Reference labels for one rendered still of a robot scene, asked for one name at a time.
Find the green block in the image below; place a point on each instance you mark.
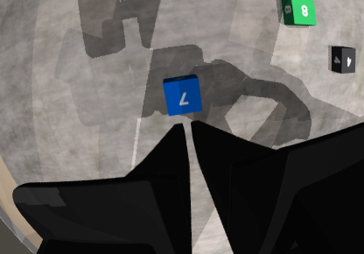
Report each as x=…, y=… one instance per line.
x=299, y=12

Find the blue block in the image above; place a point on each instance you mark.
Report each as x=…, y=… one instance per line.
x=182, y=95

